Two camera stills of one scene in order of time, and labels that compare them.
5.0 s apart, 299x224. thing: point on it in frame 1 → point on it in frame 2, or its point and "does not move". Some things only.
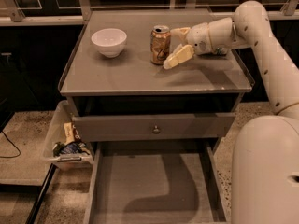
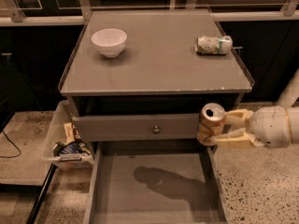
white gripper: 199,38 → 271,126
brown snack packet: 72,134 does not move
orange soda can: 160,44 → 210,121
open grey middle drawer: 155,182 does not move
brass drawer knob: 156,131 does not move
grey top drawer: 154,126 does not move
